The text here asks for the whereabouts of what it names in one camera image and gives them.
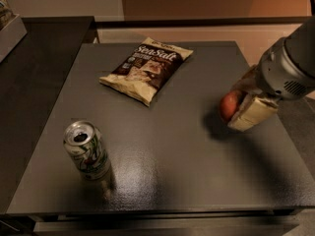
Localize red apple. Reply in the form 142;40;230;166
219;89;246;123

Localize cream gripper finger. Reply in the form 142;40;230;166
227;93;279;132
230;65;261;96

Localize dark side table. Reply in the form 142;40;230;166
0;16;97;215

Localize grey tray with snacks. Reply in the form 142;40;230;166
0;0;28;63

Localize brown sea salt chip bag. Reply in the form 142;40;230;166
99;37;193;106

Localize green white soda can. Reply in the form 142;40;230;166
63;120;110;181

